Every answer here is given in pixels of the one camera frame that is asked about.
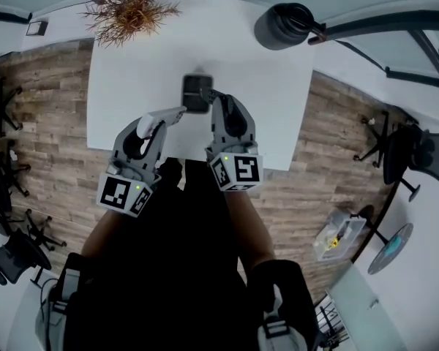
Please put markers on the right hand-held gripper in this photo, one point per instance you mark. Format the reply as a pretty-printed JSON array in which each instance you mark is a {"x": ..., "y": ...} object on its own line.
[{"x": 238, "y": 166}]

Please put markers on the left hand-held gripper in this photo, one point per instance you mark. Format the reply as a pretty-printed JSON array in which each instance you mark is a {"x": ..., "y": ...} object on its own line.
[{"x": 122, "y": 192}]

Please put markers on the black rectangular container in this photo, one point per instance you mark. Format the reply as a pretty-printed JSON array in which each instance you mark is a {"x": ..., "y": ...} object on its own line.
[{"x": 194, "y": 86}]

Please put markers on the person's right forearm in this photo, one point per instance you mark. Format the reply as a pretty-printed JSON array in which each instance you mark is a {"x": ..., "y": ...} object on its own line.
[{"x": 248, "y": 229}]

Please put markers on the person's left forearm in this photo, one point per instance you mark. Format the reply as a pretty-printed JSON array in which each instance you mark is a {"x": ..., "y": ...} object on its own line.
[{"x": 102, "y": 232}]

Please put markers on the person's black clothing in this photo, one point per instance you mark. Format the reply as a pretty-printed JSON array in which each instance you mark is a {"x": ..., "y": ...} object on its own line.
[{"x": 175, "y": 269}]

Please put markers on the dark round bin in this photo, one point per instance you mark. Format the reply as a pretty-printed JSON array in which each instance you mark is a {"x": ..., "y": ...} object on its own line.
[{"x": 281, "y": 28}]

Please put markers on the grey white waist device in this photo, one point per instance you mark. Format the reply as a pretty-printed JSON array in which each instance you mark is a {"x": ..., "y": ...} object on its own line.
[
  {"x": 278, "y": 331},
  {"x": 64, "y": 287}
]

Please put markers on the dried brown potted plant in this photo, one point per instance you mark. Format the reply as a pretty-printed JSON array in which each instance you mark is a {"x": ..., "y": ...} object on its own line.
[{"x": 131, "y": 9}]

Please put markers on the black office chair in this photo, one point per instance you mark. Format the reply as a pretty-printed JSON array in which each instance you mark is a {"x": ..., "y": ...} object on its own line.
[
  {"x": 1, "y": 104},
  {"x": 18, "y": 254},
  {"x": 3, "y": 174},
  {"x": 409, "y": 152}
]

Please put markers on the clear plastic storage box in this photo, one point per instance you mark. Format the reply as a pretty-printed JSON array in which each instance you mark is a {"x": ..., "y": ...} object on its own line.
[{"x": 338, "y": 238}]

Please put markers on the blue item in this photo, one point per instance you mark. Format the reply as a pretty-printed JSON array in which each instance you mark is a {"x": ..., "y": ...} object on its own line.
[{"x": 394, "y": 244}]

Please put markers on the round glass side table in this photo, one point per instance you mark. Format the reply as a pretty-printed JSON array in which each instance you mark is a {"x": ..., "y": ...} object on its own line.
[{"x": 391, "y": 251}]

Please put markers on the wall socket plate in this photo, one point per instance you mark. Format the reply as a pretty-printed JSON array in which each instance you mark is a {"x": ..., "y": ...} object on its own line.
[{"x": 36, "y": 28}]

